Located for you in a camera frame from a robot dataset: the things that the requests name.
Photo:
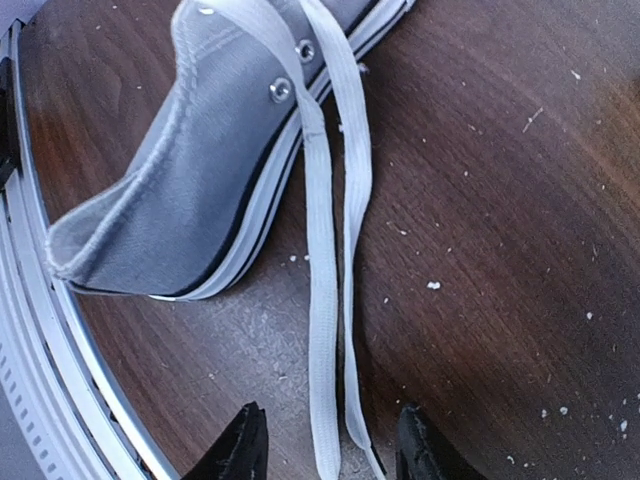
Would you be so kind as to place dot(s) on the front aluminium rail base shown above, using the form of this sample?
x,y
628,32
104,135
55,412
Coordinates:
x,y
73,415

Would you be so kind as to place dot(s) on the white shoelace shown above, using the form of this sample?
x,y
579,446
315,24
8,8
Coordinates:
x,y
331,291

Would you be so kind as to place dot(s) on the grey canvas sneaker red sole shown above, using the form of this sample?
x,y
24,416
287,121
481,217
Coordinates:
x,y
194,205

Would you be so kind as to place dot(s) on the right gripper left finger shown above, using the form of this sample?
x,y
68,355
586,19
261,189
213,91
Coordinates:
x,y
240,452

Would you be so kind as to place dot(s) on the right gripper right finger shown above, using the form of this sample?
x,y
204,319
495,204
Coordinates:
x,y
424,453

